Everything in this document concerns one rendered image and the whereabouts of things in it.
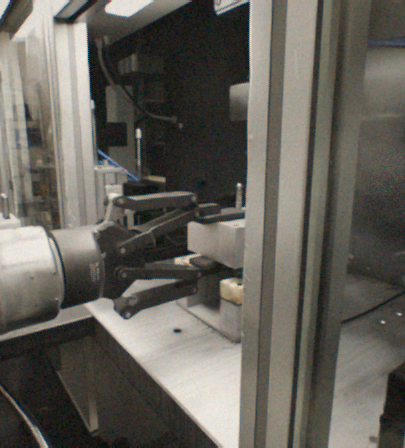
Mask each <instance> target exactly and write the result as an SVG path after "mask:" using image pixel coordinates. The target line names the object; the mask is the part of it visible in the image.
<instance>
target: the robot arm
mask: <svg viewBox="0 0 405 448"><path fill-rule="evenodd" d="M106 201H107V202H108V203H109V205H108V209H107V213H106V216H105V218H103V219H101V220H99V221H98V222H96V223H95V224H92V225H89V226H81V227H75V228H68V229H61V230H54V231H48V233H47V234H46V232H45V231H44V229H42V228H40V227H37V226H32V227H25V228H18V229H6V230H0V335H3V334H6V333H10V332H12V331H16V330H19V329H23V328H27V327H30V326H33V325H36V324H40V323H44V322H47V321H51V320H54V319H55V318H57V315H58V314H59V310H60V309H62V310H64V309H68V308H72V307H75V306H79V305H83V304H86V303H89V302H93V301H96V300H98V299H100V298H107V299H111V300H113V302H114V304H115V305H114V311H115V312H116V313H117V314H119V315H120V317H121V318H122V319H123V320H129V319H130V318H132V317H133V316H135V315H136V314H138V313H139V312H141V311H142V310H145V309H148V308H151V307H155V306H158V305H160V304H164V303H167V302H170V301H174V300H177V299H180V298H183V297H190V296H193V295H196V294H197V293H198V286H197V284H198V281H199V279H201V278H202V277H204V276H208V275H211V274H215V273H218V272H219V271H221V266H222V265H224V264H222V263H220V262H217V261H215V260H212V259H211V258H209V257H206V256H204V255H199V256H194V257H190V258H189V264H192V265H189V264H187V263H185V264H167V263H145V260H144V257H143V253H144V246H146V245H148V244H150V243H152V242H154V239H156V238H158V237H160V236H162V235H164V234H167V233H169V232H171V231H173V230H175V229H177V228H180V227H182V226H184V225H186V224H188V223H191V222H195V223H199V224H202V225H205V224H211V223H215V222H221V221H227V220H232V219H238V218H243V217H245V210H242V209H237V208H232V207H231V208H225V209H221V205H218V204H214V203H206V204H199V205H198V204H197V195H196V194H192V193H187V192H172V193H163V194H154V195H145V196H135V197H124V196H120V195H117V194H113V193H110V194H108V195H107V197H106ZM179 205H182V207H181V208H179V209H176V210H174V211H172V212H169V213H167V214H165V215H162V216H160V217H158V218H155V219H153V220H152V221H149V222H147V223H145V224H142V225H138V226H133V227H131V228H129V229H128V228H126V227H125V226H123V225H121V224H120V223H118V222H116V221H117V219H118V218H119V217H121V216H126V215H128V214H129V213H130V210H133V211H143V210H150V209H157V208H164V207H172V206H179ZM153 279H181V280H180V281H176V282H172V283H169V284H165V285H161V286H158V287H155V288H151V289H147V290H143V291H140V292H133V293H130V294H129V293H124V292H125V291H127V290H128V289H129V288H130V286H131V285H132V284H133V283H134V282H135V281H136V280H145V281H151V280H153Z"/></svg>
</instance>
